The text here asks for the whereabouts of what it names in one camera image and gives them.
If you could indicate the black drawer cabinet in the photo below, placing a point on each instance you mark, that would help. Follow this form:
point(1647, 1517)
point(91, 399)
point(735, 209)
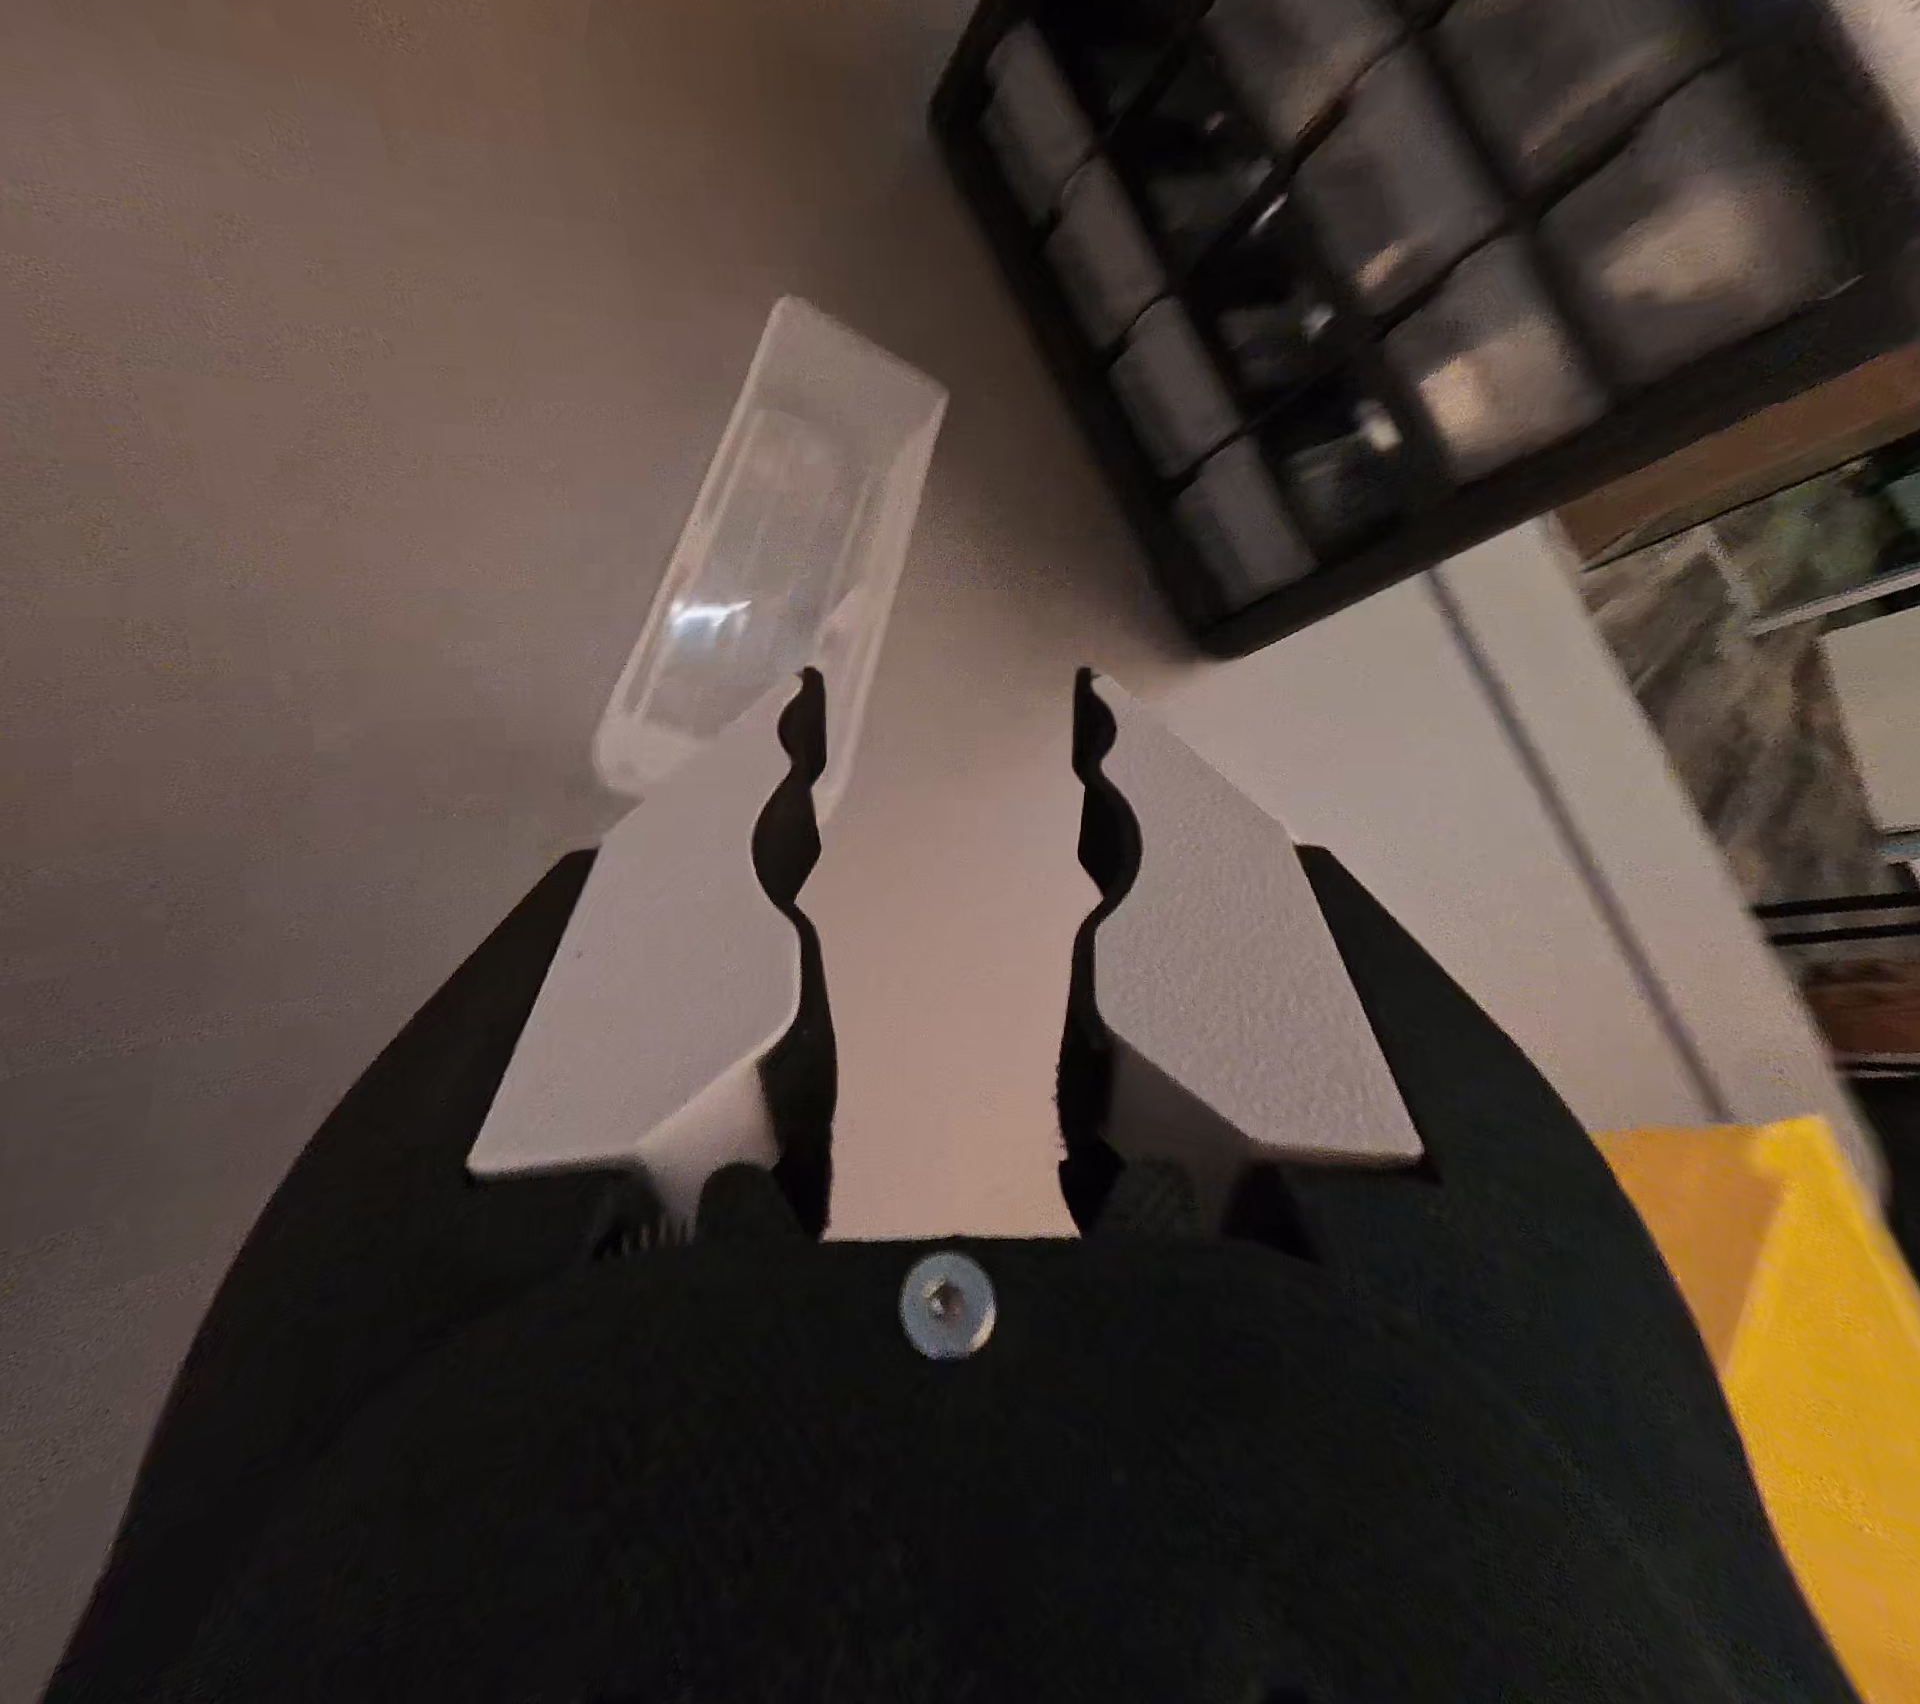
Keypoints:
point(1725, 384)

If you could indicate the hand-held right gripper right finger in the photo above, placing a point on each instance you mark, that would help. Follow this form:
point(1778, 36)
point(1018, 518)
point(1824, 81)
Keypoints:
point(1245, 985)

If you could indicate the yellow plastic bin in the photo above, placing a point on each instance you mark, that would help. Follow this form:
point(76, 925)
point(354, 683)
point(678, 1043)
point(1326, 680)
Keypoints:
point(1815, 1359)

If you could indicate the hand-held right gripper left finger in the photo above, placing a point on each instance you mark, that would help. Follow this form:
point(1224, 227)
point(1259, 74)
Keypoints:
point(660, 985)

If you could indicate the set of clear cabinet drawers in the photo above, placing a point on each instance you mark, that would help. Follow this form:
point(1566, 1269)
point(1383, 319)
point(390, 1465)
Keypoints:
point(1574, 85)

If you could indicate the single clear plastic drawer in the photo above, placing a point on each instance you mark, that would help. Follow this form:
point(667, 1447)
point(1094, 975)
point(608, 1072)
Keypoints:
point(781, 504)

